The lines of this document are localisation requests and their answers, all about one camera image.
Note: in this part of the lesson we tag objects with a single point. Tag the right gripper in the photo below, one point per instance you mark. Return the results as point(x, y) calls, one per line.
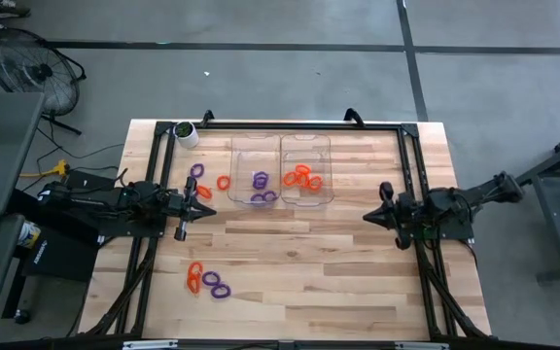
point(401, 214)

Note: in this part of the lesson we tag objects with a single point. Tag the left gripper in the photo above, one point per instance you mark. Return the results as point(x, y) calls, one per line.
point(178, 209)

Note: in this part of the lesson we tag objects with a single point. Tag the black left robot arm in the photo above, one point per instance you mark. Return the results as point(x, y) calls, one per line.
point(115, 201)

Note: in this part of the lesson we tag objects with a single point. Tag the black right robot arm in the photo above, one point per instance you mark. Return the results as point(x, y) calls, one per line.
point(455, 204)

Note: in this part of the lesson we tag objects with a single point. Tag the white plant pot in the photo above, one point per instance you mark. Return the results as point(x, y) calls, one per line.
point(188, 140)

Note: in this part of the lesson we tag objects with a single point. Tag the clear plastic bin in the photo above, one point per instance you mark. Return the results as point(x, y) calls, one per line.
point(319, 146)
point(248, 150)

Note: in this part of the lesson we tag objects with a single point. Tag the black controller box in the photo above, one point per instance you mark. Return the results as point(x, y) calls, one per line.
point(85, 181)

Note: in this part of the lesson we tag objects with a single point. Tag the black Trossen case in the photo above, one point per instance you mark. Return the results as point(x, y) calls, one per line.
point(61, 257)

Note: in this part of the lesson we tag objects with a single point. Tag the white yellow can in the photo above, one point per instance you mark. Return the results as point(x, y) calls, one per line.
point(28, 234)

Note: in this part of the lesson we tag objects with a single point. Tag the grey metal stand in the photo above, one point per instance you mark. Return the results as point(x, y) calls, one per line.
point(559, 219)

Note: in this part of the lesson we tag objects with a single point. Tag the black desk leg caster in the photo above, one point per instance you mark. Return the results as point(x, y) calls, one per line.
point(22, 316)

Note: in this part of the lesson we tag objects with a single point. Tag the black floor fan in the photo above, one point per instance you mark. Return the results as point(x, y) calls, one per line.
point(42, 73)

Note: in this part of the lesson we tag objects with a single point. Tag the black metal table frame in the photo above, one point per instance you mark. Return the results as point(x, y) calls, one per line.
point(309, 126)

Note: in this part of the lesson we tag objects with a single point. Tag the silver aluminium bracket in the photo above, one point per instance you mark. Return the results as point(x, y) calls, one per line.
point(421, 346)
point(149, 344)

